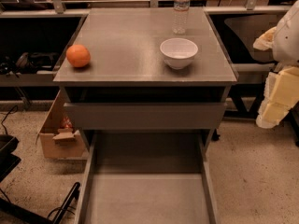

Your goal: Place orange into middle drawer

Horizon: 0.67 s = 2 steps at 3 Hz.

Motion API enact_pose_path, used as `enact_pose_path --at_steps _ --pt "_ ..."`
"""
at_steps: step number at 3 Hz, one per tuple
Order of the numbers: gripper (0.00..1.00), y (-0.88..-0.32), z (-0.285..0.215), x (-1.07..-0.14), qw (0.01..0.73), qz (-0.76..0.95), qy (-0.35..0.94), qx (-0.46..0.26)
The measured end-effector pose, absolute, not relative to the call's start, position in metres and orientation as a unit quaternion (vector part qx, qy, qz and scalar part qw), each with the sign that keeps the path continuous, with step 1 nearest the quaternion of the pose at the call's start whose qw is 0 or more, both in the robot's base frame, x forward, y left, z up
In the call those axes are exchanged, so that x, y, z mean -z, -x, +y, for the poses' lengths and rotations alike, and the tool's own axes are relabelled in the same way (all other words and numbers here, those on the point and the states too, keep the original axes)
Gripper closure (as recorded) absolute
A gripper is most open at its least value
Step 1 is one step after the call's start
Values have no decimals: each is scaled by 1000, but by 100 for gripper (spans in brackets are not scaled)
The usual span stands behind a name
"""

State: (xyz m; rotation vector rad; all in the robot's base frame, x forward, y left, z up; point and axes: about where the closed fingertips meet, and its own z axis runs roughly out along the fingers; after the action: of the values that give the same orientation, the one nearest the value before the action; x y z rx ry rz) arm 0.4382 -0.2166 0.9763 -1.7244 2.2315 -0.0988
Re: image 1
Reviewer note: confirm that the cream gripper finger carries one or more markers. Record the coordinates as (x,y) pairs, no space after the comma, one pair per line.
(281,94)
(265,41)

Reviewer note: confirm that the orange fruit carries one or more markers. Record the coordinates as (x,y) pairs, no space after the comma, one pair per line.
(78,56)

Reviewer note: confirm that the grey metal drawer cabinet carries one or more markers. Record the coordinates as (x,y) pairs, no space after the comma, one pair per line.
(127,66)

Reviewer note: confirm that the open grey middle drawer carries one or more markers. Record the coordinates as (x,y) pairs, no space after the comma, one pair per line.
(147,178)

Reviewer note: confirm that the closed grey top drawer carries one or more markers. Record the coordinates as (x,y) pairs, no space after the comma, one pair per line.
(114,117)

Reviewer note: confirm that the white bowl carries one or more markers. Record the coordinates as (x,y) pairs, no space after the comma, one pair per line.
(178,53)

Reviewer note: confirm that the clear plastic water bottle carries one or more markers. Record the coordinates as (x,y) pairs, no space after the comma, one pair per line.
(181,10)

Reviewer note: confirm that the brown cardboard box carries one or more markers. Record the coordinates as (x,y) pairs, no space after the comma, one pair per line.
(59,137)

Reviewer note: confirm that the black headphones on shelf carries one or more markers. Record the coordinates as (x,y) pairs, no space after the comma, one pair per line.
(30,63)

